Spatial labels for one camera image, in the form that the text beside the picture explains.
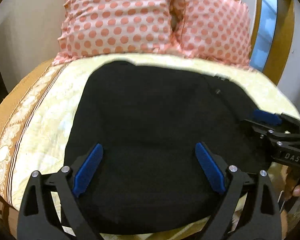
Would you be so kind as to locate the pink polka-dot pillow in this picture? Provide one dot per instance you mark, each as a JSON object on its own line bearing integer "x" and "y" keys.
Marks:
{"x": 217, "y": 30}
{"x": 96, "y": 27}

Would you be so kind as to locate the person's right hand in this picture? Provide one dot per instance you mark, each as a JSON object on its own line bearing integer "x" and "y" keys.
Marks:
{"x": 291, "y": 187}

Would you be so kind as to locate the yellow patterned bedsheet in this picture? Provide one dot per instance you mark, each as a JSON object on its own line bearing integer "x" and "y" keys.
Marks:
{"x": 37, "y": 116}

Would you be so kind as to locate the black pants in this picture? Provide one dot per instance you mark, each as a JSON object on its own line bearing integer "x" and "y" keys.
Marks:
{"x": 148, "y": 120}

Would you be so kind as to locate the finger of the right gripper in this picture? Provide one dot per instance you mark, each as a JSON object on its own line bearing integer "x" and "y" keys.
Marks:
{"x": 287, "y": 132}
{"x": 278, "y": 122}

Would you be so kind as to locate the left pink polka-dot pillow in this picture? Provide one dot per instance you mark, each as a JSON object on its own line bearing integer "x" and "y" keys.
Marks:
{"x": 96, "y": 27}

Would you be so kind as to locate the right pink polka-dot pillow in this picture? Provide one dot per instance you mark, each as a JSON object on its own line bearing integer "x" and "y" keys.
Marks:
{"x": 217, "y": 30}

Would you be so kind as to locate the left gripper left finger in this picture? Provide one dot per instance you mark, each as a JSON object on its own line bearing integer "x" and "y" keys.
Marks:
{"x": 38, "y": 217}

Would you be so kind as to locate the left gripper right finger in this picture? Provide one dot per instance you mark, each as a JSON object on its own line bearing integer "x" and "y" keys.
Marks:
{"x": 260, "y": 218}

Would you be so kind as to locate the wooden framed window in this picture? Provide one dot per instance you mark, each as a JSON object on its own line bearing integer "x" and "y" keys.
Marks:
{"x": 272, "y": 28}

